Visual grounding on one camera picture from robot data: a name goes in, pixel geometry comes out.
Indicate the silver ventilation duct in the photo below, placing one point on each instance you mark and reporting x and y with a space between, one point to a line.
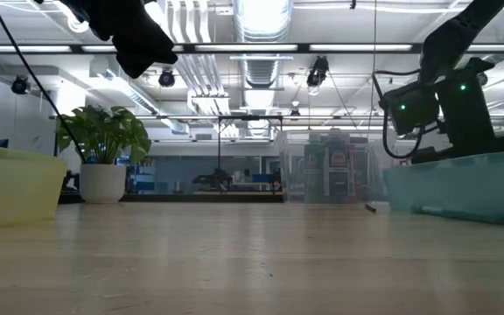
263 70

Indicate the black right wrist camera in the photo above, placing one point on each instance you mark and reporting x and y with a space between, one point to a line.
409 109

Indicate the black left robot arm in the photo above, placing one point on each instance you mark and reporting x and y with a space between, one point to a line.
99 17

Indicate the green plant in white pot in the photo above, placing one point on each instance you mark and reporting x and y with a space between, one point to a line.
103 184

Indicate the distant black robot rig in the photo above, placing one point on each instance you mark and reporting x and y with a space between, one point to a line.
217 178

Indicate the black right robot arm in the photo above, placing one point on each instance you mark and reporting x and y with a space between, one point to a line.
457 35

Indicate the clear plastic bin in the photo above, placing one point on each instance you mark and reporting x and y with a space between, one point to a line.
291 175

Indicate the teal plastic bin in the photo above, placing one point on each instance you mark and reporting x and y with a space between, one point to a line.
462 188

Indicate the yellow plastic bin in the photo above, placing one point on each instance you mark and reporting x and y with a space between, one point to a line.
11 188

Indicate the black ceiling spotlight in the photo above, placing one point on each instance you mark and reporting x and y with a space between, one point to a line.
20 85
166 79
317 72

